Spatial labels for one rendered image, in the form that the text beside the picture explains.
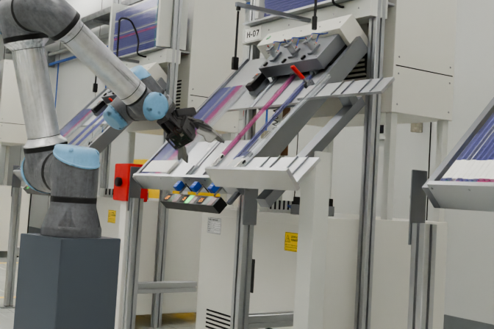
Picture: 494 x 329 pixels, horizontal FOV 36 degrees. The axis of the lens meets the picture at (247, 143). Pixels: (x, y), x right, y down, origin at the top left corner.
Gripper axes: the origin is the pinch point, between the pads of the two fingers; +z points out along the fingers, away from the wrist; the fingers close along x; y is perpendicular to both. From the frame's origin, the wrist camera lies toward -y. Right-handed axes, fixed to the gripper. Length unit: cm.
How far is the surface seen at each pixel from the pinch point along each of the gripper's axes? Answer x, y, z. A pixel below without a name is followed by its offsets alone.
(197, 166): -14.5, -12.8, 9.1
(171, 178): -24.8, -11.8, 7.9
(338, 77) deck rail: 37, -33, 15
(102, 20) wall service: -300, -505, 44
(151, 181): -40.0, -22.2, 10.3
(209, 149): -12.0, -22.1, 10.1
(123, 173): -73, -57, 17
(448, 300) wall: -14, -106, 194
